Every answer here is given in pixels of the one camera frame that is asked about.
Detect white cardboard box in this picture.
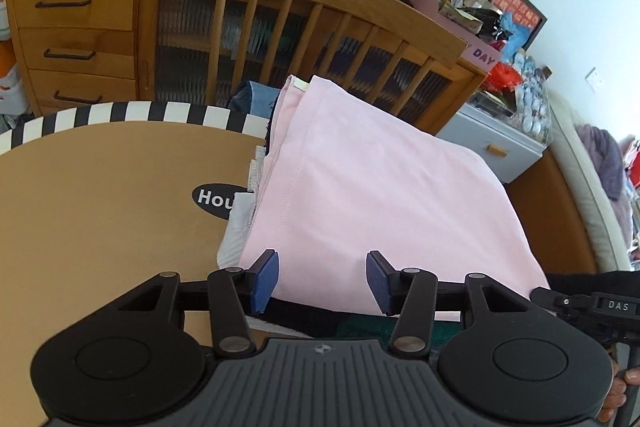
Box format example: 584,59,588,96
0,72,23,114

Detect clear box of porcelain cups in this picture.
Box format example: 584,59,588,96
510,54,553,142

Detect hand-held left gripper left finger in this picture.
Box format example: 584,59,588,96
116,248,280,356

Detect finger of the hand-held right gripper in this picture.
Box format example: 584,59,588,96
530,287,596,322

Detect black framed picture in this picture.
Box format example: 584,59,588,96
462,0,548,52

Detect purple blanket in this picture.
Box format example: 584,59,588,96
575,124,626,202

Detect person's right hand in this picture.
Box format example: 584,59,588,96
597,367,640,423

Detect pink gift box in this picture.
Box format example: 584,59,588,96
407,0,503,70

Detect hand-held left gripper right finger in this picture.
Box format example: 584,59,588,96
366,250,531,355

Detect orange box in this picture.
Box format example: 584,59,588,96
0,41,20,75

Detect red plastic bag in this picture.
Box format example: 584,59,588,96
485,62,523,92

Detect cream sofa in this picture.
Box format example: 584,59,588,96
547,89,640,273

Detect green and navy knit sweater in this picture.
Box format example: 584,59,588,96
247,299,463,340

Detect pink and white shirt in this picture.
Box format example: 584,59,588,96
239,76,551,323

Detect wooden sideboard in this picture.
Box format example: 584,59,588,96
4,0,488,135

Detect blue denim garment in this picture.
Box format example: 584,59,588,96
229,81,282,142

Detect grey striped folded garment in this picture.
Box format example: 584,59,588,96
216,146,273,269

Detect black oval table label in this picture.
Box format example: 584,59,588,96
191,181,256,222

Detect small pale blue cabinet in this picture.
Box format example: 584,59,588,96
435,99,553,185

